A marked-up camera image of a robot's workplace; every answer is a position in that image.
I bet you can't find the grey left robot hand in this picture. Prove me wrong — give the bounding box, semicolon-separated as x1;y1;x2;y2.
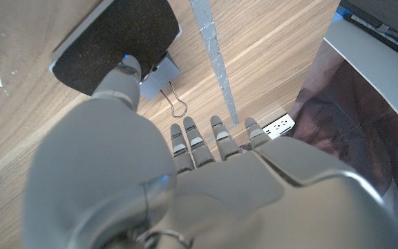
21;55;398;249

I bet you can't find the grey paper clamp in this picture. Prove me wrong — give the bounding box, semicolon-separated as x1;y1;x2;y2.
138;51;189;119

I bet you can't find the black felt board eraser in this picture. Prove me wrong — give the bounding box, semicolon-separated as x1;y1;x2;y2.
48;0;182;97

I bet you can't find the white power strip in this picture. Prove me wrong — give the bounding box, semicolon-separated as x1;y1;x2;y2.
261;113;296;140

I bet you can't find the grey tape outline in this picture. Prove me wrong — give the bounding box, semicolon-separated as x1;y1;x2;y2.
189;0;240;127

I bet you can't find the white partition panel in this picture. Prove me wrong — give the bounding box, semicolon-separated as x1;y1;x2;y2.
323;17;398;139

